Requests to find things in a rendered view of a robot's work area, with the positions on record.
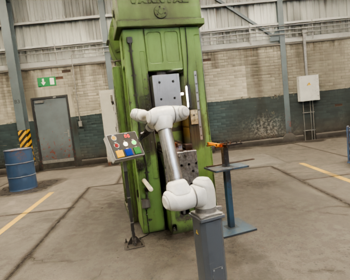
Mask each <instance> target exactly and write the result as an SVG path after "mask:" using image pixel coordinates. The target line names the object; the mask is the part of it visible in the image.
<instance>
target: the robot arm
mask: <svg viewBox="0 0 350 280"><path fill-rule="evenodd" d="M188 116H189V109H188V108H187V107H186V106H160V107H155V108H152V109H151V110H150V111H146V110H143V109H133V110H132V111H131V113H130V117H131V118H132V119H133V120H135V121H137V122H140V123H144V124H146V127H145V128H144V131H143V132H140V135H139V139H138V141H139V142H140V141H141V140H142V139H144V138H146V137H147V136H148V135H149V134H151V133H152V132H153V131H154V130H156V131H157V132H158V135H159V140H160V143H161V147H162V152H163V156H164V161H165V165H166V170H167V174H168V179H169V182H168V183H167V186H166V191H165V192H164V194H163V196H162V203H163V206H164V207H165V209H167V210H170V211H185V210H188V209H191V208H193V207H195V209H196V210H194V211H191V214H193V215H195V216H196V217H198V218H199V219H200V220H203V219H206V218H210V217H214V216H218V215H222V214H223V212H221V211H219V210H221V209H222V206H217V205H216V193H215V188H214V185H213V183H212V181H211V180H210V179H209V178H208V177H197V178H196V179H194V181H193V184H192V185H190V186H189V184H188V183H187V181H186V180H185V179H183V177H182V172H181V168H180V165H179V160H178V155H177V150H176V146H175V142H174V138H173V133H172V127H173V123H176V122H180V121H183V120H185V119H187V118H188Z"/></svg>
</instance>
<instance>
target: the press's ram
mask: <svg viewBox="0 0 350 280"><path fill-rule="evenodd" d="M149 86H150V92H151V101H152V108H155V107H160V106H182V99H181V96H182V95H183V93H181V89H180V82H179V73H177V74H163V75H155V76H151V77H149Z"/></svg>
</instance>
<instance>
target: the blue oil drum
mask: <svg viewBox="0 0 350 280"><path fill-rule="evenodd" d="M3 154H4V160H5V165H6V171H7V178H8V184H9V191H10V192H21V191H27V190H30V189H34V188H36V187H38V184H37V177H36V170H35V165H34V158H33V152H32V147H23V148H15V149H8V150H5V151H3Z"/></svg>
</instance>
